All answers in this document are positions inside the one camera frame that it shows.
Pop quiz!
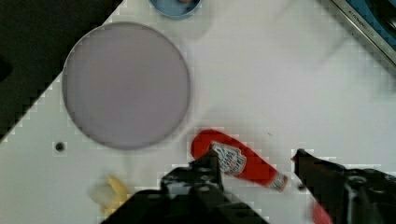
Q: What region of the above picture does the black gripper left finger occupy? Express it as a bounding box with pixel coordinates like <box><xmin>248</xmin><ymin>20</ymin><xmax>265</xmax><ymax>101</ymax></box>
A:
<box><xmin>161</xmin><ymin>149</ymin><xmax>224</xmax><ymax>198</ymax></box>

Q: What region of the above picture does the peeled toy banana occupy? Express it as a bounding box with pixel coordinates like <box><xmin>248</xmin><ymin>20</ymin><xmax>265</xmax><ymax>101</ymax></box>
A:
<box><xmin>89</xmin><ymin>175</ymin><xmax>130</xmax><ymax>217</ymax></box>

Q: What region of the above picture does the red ketchup bottle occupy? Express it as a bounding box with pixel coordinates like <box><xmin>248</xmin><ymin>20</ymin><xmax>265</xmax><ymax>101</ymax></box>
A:
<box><xmin>191</xmin><ymin>129</ymin><xmax>288</xmax><ymax>191</ymax></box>

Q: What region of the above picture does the blue bowl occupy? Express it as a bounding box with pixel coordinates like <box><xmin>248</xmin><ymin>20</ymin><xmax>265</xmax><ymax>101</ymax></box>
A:
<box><xmin>148</xmin><ymin>0</ymin><xmax>203</xmax><ymax>20</ymax></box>

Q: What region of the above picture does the lilac round plate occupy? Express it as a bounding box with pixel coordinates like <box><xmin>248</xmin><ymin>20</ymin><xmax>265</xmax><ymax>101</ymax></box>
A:
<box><xmin>62</xmin><ymin>22</ymin><xmax>191</xmax><ymax>149</ymax></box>

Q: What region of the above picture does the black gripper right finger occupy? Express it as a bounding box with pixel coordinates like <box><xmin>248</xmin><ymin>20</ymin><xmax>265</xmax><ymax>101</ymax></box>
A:
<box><xmin>291</xmin><ymin>148</ymin><xmax>348</xmax><ymax>218</ymax></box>

